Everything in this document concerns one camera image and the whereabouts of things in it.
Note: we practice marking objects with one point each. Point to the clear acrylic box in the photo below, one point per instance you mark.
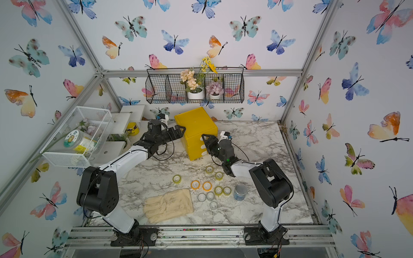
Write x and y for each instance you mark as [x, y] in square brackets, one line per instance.
[96, 122]

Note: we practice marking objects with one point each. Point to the yellow-green tape roll top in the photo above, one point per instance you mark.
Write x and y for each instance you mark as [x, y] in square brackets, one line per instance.
[209, 170]

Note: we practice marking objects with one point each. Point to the peach flowers white pot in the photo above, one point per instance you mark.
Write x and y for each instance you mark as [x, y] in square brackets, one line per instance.
[194, 84]

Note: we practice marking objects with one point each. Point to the purple flowers small pot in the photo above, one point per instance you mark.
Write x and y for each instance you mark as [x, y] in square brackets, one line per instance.
[215, 90]

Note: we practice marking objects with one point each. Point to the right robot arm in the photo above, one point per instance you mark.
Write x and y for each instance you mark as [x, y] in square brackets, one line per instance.
[272, 185]

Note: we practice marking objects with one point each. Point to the blue tin can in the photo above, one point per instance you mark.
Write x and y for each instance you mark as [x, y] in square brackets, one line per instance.
[240, 192]

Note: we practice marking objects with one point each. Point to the yellow three-drawer cabinet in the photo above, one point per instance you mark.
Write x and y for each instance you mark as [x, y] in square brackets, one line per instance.
[196, 122]

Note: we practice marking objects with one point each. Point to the yellow artificial flower stem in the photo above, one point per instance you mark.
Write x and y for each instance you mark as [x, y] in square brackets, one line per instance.
[206, 66]

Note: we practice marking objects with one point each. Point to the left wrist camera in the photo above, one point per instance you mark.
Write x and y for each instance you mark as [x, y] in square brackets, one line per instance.
[163, 118]

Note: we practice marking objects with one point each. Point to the white stepped shelf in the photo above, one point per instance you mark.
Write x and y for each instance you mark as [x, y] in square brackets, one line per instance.
[122, 142]

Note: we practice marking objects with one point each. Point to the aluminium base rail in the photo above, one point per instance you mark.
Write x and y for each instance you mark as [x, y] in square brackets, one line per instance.
[174, 237]

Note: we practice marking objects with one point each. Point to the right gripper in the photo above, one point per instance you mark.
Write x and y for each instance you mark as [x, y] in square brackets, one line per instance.
[210, 141]

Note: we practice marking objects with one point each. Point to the orange tape roll left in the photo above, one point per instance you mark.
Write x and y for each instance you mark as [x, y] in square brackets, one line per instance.
[195, 185]

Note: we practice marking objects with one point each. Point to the green lid jar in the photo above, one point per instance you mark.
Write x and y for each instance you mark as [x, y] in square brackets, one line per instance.
[79, 142]

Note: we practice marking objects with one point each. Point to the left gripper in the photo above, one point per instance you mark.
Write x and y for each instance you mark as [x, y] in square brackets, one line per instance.
[177, 128]

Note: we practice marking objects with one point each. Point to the clear tape roll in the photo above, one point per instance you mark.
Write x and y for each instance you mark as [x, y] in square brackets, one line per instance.
[201, 197]
[213, 205]
[210, 196]

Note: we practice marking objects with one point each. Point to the small green plant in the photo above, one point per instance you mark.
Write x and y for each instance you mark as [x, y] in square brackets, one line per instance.
[118, 138]

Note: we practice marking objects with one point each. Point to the clear tape roll bottom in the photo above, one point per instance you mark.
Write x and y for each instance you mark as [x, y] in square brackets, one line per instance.
[213, 205]

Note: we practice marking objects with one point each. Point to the black wire wall basket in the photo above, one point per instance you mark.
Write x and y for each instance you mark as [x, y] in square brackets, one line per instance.
[163, 86]

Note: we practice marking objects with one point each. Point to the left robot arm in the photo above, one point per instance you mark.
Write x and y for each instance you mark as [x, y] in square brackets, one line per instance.
[98, 191]

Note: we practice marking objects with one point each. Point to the orange tape roll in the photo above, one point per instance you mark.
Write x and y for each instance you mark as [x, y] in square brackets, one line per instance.
[195, 185]
[207, 186]

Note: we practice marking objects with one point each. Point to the orange tape roll right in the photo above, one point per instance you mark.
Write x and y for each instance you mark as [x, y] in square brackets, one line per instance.
[207, 186]

